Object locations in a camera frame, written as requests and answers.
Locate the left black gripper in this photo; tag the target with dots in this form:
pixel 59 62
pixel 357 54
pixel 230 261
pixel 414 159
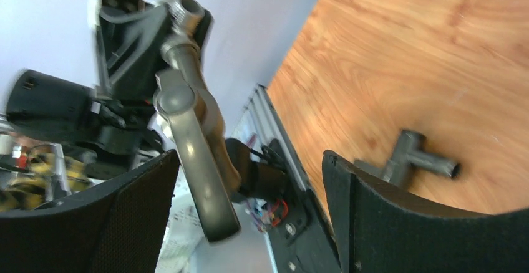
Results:
pixel 127 44

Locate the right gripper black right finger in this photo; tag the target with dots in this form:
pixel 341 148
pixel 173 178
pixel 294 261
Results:
pixel 379 227

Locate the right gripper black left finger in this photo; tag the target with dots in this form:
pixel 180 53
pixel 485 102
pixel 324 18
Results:
pixel 114 226

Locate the grey faucet with lever handle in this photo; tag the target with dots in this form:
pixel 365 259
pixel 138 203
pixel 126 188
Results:
pixel 193 118

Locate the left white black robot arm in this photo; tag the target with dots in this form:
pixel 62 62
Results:
pixel 111 121

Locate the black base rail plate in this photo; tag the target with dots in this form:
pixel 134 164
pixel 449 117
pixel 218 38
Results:
pixel 276 193

